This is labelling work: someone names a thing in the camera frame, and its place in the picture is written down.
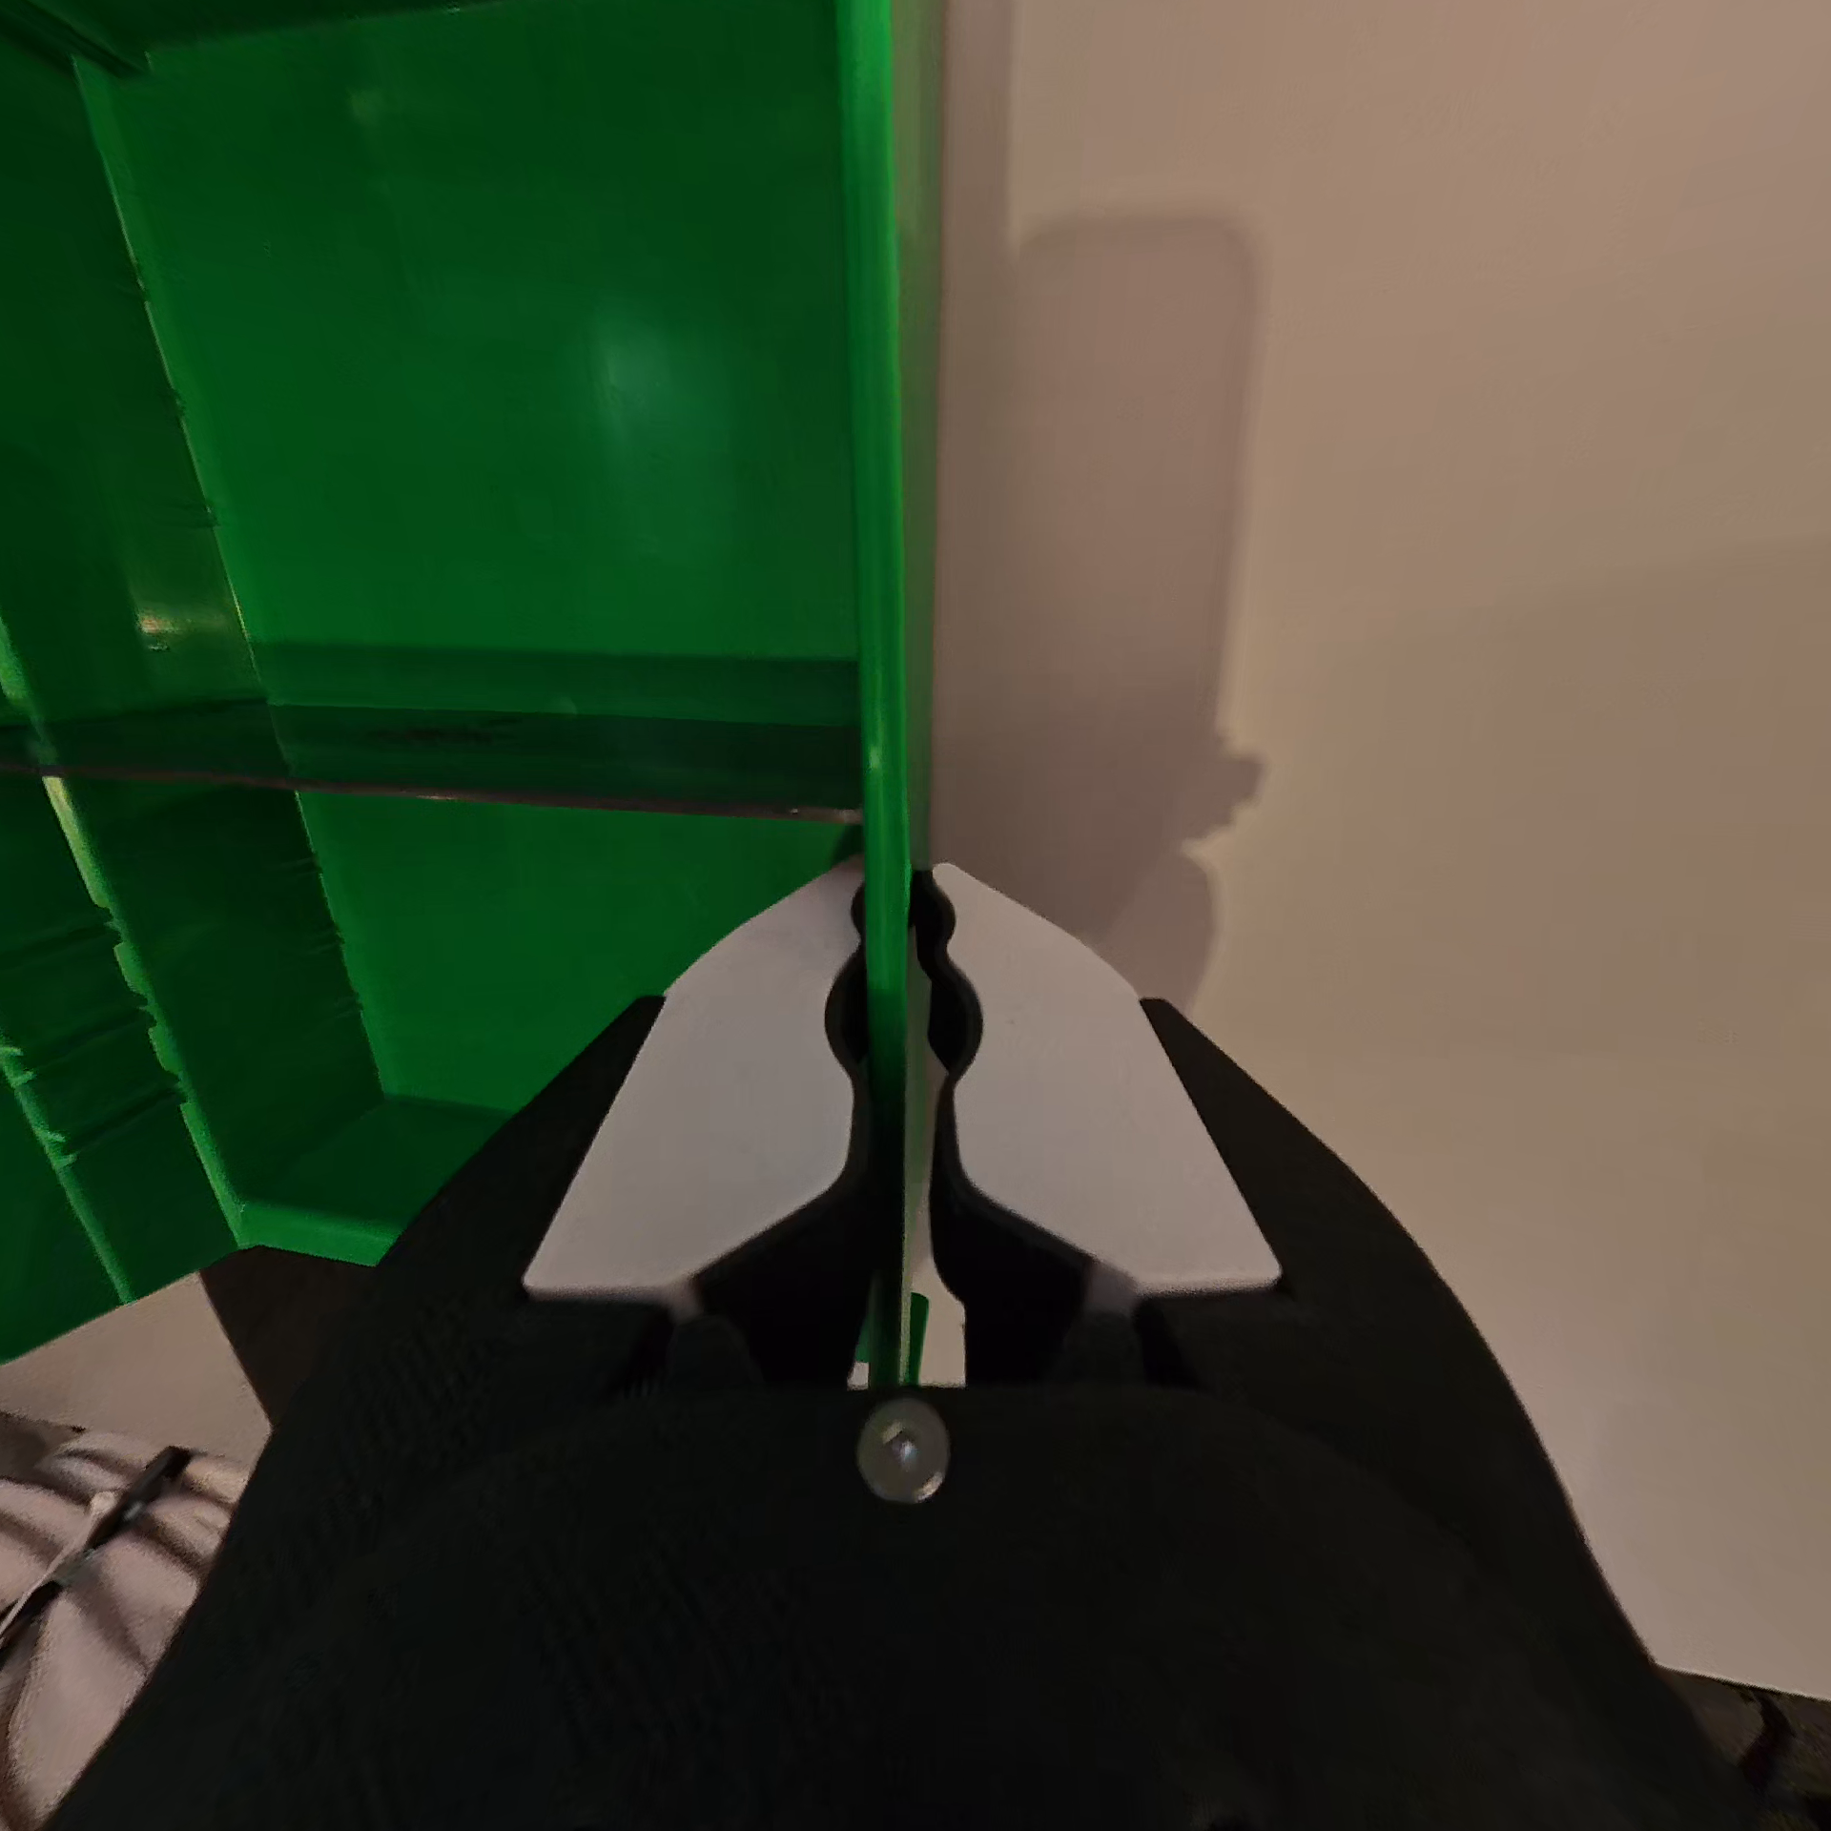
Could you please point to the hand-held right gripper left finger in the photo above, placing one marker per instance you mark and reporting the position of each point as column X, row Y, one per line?
column 686, row 1144

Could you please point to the green plastic bin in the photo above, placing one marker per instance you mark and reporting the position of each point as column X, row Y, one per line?
column 503, row 430

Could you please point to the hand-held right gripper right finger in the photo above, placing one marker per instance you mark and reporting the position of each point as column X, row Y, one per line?
column 1102, row 1144

